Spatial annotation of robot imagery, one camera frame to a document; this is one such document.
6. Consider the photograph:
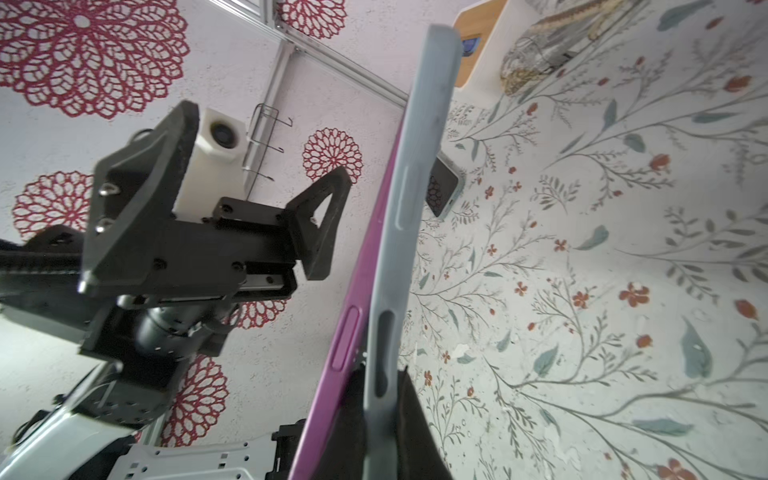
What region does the clear plastic bag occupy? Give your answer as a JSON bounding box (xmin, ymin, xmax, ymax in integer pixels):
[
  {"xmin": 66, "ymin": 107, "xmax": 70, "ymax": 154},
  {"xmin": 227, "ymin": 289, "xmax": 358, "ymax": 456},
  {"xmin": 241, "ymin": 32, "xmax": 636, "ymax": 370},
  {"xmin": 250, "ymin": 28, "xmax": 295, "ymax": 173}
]
[{"xmin": 500, "ymin": 0, "xmax": 646, "ymax": 97}]

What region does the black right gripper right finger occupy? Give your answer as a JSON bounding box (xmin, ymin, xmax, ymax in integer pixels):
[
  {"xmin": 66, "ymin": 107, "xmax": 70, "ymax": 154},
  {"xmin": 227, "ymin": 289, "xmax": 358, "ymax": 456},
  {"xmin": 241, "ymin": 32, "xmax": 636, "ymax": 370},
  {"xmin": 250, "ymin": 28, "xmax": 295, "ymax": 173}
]
[{"xmin": 395, "ymin": 370, "xmax": 453, "ymax": 480}]

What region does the light blue phone case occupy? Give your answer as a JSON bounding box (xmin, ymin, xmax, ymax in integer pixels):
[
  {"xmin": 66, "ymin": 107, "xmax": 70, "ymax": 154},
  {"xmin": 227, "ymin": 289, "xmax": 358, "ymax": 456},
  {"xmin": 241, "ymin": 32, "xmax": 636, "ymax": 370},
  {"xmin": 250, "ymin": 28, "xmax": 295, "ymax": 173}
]
[{"xmin": 362, "ymin": 24, "xmax": 462, "ymax": 479}]

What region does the white tissue box wooden lid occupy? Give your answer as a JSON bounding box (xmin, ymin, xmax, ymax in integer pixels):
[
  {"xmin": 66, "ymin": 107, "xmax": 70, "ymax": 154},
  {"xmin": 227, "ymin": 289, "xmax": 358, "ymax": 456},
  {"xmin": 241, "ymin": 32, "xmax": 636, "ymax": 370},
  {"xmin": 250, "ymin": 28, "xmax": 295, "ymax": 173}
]
[{"xmin": 453, "ymin": 0, "xmax": 540, "ymax": 92}]

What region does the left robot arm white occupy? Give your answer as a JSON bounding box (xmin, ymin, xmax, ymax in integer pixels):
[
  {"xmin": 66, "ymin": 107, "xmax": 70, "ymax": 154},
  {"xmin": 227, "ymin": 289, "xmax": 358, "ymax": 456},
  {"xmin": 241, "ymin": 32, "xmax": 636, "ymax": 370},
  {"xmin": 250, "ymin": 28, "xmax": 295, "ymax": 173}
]
[{"xmin": 1, "ymin": 100, "xmax": 352, "ymax": 479}]

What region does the black wire rack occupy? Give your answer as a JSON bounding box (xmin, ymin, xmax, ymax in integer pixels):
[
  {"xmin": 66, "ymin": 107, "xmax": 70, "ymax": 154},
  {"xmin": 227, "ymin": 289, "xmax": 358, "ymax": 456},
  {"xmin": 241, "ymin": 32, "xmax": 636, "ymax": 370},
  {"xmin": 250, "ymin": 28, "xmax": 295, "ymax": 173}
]
[{"xmin": 242, "ymin": 103, "xmax": 294, "ymax": 189}]

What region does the black phone left middle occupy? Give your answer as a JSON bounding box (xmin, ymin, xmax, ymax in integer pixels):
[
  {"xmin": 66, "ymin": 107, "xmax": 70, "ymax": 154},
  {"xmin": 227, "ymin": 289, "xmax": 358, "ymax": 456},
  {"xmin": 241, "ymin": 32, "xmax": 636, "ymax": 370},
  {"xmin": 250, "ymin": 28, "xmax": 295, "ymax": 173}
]
[{"xmin": 425, "ymin": 151, "xmax": 465, "ymax": 220}]

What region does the black phone with screen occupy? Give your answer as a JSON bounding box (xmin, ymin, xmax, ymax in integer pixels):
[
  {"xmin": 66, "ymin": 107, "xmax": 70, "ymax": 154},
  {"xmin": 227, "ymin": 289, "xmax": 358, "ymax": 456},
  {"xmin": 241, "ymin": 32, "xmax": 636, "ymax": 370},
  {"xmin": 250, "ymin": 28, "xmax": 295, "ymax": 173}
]
[{"xmin": 289, "ymin": 137, "xmax": 400, "ymax": 479}]

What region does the metal base rail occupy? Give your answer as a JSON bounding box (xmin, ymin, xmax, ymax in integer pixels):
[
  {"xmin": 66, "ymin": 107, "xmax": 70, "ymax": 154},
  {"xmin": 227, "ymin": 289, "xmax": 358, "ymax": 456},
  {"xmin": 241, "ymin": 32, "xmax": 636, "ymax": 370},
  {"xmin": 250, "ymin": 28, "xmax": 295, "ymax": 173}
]
[{"xmin": 108, "ymin": 419, "xmax": 306, "ymax": 480}]

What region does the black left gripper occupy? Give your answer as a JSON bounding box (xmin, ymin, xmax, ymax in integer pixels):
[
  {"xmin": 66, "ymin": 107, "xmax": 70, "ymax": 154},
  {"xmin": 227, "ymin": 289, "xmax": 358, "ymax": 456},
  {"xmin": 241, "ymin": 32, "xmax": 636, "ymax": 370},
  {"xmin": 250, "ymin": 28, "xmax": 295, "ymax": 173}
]
[{"xmin": 78, "ymin": 100, "xmax": 352, "ymax": 300}]

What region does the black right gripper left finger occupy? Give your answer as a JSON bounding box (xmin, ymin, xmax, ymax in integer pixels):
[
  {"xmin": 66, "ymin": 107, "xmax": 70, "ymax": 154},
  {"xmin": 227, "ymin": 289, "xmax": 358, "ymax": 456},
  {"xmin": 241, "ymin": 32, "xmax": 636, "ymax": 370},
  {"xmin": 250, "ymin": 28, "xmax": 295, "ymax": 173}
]
[{"xmin": 312, "ymin": 367, "xmax": 366, "ymax": 480}]

